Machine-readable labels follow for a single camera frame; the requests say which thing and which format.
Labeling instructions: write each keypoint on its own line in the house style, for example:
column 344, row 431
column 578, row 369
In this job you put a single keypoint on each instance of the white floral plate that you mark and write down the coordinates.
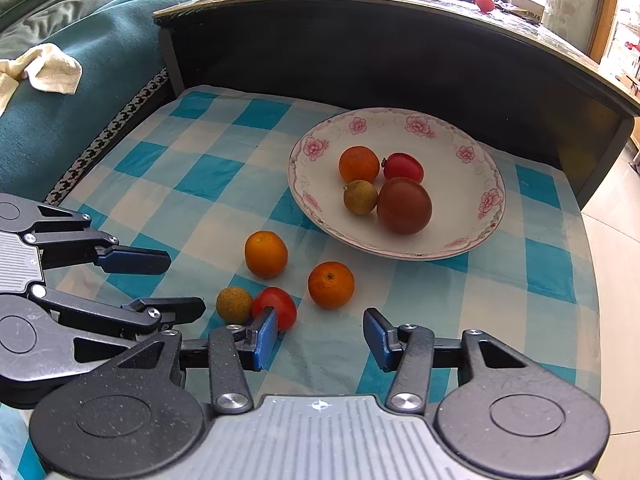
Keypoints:
column 320, row 200

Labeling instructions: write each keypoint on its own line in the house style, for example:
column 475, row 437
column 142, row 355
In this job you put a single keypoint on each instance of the round red cherry tomato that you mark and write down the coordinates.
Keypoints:
column 485, row 3
column 280, row 305

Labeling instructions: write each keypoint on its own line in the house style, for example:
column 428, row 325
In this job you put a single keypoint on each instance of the cardboard box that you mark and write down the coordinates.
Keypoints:
column 527, row 7

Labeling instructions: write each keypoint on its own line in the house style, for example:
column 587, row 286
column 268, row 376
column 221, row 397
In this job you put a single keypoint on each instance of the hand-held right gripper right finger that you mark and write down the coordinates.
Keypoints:
column 376, row 337

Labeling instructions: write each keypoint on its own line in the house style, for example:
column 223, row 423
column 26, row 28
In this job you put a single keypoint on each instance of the teal sofa cover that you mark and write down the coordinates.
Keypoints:
column 100, row 35

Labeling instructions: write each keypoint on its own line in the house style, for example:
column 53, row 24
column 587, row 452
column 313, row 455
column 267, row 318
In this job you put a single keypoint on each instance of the white cylinder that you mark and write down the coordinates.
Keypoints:
column 575, row 5

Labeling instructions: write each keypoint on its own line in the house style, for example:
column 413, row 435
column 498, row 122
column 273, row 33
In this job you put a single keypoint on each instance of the dark wooden coffee table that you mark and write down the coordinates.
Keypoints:
column 350, row 50

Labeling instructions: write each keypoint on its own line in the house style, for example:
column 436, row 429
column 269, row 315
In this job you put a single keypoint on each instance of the oval red cherry tomato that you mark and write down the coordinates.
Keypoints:
column 404, row 166

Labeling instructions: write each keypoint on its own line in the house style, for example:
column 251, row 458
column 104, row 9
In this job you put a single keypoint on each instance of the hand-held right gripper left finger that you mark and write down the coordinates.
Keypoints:
column 265, row 337

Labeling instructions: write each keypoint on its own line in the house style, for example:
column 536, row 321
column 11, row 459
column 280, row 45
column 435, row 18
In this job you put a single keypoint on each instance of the small yellow-brown longan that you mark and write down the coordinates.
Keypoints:
column 359, row 197
column 233, row 305

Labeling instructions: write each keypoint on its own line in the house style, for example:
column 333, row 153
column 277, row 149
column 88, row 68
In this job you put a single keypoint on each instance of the blue white checkered cloth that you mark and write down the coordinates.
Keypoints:
column 200, row 175

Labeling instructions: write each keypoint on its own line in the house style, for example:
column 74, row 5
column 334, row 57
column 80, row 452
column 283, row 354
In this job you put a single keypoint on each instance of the large dark red tomato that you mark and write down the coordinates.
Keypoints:
column 404, row 206

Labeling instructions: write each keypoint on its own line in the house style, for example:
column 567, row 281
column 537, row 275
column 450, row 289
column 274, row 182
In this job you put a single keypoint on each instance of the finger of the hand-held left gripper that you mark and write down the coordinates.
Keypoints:
column 135, row 261
column 172, row 309

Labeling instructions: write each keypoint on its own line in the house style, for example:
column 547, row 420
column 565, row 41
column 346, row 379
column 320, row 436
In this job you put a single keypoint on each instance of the cream white towel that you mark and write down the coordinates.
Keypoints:
column 50, row 72

